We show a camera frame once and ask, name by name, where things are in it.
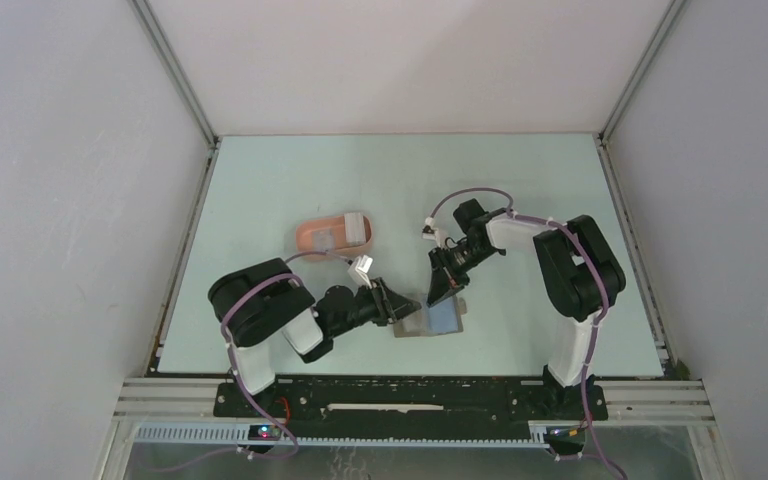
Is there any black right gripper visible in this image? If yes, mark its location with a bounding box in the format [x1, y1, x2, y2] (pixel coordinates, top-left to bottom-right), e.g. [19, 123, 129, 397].
[427, 240, 497, 307]

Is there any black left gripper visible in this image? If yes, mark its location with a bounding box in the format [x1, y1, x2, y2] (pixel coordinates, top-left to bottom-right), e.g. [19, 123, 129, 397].
[330, 276, 421, 338]

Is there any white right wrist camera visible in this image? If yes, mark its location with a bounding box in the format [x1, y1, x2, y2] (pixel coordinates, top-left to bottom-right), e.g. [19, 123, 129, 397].
[421, 216, 448, 244]

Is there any taupe leather card holder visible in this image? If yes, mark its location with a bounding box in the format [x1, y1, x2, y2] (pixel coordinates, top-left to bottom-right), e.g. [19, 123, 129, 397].
[393, 293, 467, 338]

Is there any stack of credit cards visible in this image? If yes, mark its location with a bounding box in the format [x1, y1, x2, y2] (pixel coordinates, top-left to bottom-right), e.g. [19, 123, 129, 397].
[343, 212, 368, 246]

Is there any aluminium frame rail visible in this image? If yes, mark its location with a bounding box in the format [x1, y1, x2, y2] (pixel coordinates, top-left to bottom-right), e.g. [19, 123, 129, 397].
[113, 377, 222, 422]

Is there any peach plastic card tray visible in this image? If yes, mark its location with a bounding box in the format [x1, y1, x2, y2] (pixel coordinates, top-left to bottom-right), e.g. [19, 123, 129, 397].
[295, 213, 373, 258]

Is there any white cable duct strip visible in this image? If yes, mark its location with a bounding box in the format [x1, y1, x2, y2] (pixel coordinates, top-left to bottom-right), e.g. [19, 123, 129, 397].
[133, 422, 548, 448]

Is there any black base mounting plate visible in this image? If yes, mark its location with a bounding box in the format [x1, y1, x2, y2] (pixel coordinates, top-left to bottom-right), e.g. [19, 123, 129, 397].
[213, 375, 609, 441]

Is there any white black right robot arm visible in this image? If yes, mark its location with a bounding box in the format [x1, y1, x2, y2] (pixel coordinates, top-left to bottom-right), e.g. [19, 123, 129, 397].
[422, 199, 626, 418]

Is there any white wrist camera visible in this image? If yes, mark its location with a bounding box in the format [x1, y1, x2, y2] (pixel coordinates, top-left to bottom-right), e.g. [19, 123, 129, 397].
[348, 254, 373, 288]
[421, 216, 448, 244]

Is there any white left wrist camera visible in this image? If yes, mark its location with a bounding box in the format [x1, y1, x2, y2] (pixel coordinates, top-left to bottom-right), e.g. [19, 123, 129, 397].
[348, 254, 373, 288]

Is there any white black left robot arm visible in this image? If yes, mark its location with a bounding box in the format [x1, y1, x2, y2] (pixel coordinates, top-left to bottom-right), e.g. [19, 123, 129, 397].
[208, 255, 422, 417]

